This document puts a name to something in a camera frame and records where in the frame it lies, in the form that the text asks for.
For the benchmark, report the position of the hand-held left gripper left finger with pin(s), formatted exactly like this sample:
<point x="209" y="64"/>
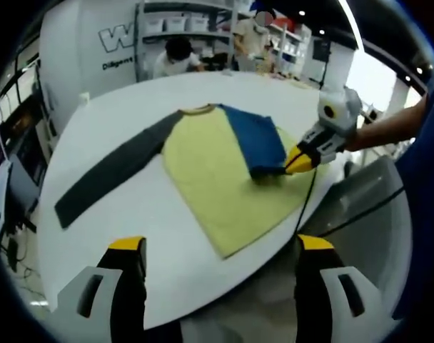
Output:
<point x="127" y="286"/>

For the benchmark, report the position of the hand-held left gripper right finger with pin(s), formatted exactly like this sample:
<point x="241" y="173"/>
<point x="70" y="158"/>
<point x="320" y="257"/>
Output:
<point x="313" y="286"/>

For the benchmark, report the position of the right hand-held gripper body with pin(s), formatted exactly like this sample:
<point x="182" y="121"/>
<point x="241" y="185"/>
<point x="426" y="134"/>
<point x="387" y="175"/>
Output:
<point x="340" y="121"/>

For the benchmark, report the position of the yellow blue grey garment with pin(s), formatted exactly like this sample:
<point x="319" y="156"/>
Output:
<point x="217" y="171"/>

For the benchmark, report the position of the black tripod stand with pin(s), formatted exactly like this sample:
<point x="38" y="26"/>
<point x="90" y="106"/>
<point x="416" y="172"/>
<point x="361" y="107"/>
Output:
<point x="323" y="60"/>

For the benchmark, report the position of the person's blue shirt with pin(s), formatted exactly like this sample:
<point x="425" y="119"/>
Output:
<point x="417" y="171"/>

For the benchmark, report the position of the ceiling strip light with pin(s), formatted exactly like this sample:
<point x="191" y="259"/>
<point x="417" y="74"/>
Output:
<point x="352" y="21"/>

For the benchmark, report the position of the row of white storage bins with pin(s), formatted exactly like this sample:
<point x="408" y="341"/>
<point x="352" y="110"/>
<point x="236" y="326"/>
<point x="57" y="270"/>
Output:
<point x="176" y="23"/>

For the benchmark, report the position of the metal shelf rack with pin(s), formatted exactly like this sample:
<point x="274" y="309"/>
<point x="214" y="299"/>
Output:
<point x="140" y="35"/>

